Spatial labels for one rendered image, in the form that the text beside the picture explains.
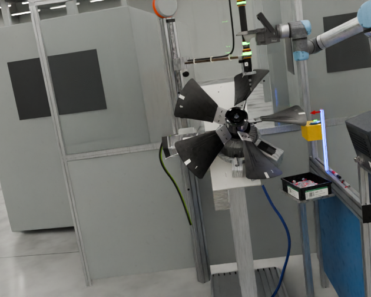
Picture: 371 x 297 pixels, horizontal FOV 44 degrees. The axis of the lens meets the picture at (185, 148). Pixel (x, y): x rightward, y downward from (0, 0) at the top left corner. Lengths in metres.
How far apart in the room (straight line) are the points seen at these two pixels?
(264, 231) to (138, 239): 0.91
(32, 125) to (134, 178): 1.68
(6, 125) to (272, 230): 2.75
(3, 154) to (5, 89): 0.64
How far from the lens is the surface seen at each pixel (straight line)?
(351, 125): 1.81
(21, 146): 4.70
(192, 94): 2.46
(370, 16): 2.19
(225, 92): 2.76
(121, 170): 3.21
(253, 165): 2.23
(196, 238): 3.15
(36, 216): 4.86
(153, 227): 3.31
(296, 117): 2.38
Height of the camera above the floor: 1.57
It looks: 12 degrees down
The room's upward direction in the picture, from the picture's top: 8 degrees counter-clockwise
